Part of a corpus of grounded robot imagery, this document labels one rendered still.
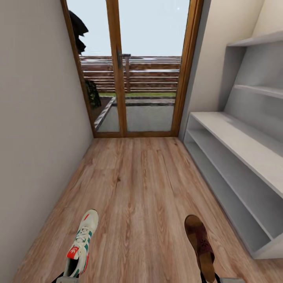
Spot sandal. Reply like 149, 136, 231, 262
184, 214, 216, 283

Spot gym shoe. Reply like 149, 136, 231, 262
62, 209, 99, 277

